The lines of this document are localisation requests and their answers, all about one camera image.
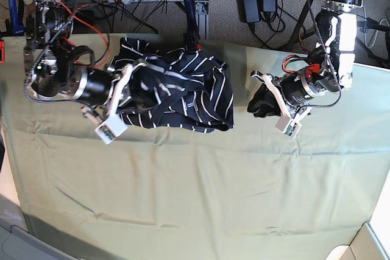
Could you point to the grey plastic bin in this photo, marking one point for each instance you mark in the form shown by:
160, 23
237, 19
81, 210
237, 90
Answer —
17, 242

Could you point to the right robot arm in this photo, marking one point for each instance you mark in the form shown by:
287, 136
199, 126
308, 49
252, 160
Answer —
58, 71

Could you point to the blue orange centre clamp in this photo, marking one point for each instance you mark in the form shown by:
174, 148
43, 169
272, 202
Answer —
191, 36

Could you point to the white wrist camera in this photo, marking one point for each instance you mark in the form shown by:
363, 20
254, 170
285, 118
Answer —
110, 129
288, 126

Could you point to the light green table cloth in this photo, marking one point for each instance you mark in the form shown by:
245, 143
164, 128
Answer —
170, 193

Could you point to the aluminium frame post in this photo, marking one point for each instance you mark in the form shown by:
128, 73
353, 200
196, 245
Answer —
202, 17

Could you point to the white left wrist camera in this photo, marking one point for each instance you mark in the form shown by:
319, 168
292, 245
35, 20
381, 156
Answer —
288, 126

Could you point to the navy white striped T-shirt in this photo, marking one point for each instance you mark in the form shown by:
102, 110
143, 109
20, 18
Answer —
176, 88

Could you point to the blue orange clamp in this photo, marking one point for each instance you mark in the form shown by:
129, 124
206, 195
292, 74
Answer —
191, 36
14, 25

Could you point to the black camera tripod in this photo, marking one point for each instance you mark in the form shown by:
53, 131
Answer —
337, 27

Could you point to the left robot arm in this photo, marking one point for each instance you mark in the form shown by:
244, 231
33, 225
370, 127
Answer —
325, 69

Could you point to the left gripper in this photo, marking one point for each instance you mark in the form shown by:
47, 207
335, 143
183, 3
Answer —
270, 100

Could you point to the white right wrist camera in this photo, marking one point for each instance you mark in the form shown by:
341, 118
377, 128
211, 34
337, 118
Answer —
110, 129

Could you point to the blue orange left clamp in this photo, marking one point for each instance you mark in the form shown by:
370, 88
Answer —
14, 25

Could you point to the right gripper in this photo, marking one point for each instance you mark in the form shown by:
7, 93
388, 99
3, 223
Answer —
117, 95

